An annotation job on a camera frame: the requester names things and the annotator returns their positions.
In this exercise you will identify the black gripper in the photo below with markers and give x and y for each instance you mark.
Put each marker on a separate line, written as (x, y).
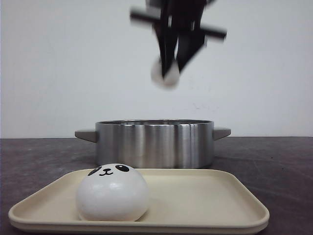
(177, 20)

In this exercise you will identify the panda bun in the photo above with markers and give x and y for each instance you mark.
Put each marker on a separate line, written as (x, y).
(112, 192)
(170, 80)

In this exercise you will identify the stainless steel steamer pot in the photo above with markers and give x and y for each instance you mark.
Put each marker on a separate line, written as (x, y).
(155, 143)

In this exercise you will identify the cream rectangular tray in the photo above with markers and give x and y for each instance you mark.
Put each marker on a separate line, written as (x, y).
(182, 202)

